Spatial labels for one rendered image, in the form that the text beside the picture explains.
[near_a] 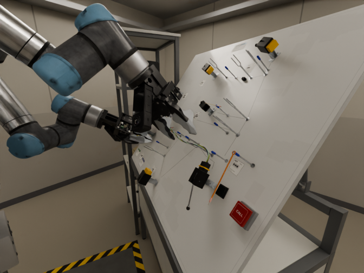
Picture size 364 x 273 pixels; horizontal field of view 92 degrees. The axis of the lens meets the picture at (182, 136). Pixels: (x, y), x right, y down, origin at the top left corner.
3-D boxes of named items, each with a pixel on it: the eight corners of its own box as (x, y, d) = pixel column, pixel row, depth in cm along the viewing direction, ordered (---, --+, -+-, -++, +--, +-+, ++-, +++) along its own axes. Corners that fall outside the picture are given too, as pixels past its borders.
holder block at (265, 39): (266, 50, 79) (255, 35, 75) (284, 53, 70) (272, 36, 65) (258, 58, 80) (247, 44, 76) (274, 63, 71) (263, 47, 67)
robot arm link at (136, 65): (126, 59, 36) (107, 76, 41) (141, 78, 38) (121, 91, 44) (143, 45, 41) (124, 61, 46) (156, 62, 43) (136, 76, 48)
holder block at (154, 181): (145, 194, 99) (130, 188, 94) (157, 175, 99) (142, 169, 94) (148, 198, 95) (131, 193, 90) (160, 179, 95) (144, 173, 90)
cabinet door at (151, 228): (156, 257, 111) (154, 205, 100) (139, 205, 159) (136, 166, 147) (160, 256, 112) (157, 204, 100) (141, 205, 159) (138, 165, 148)
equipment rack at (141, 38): (135, 236, 175) (115, 25, 122) (127, 201, 228) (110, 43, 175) (181, 220, 195) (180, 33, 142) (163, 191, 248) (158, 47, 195)
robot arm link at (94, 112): (84, 127, 66) (93, 109, 70) (96, 131, 67) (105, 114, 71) (83, 118, 60) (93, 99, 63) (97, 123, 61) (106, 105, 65)
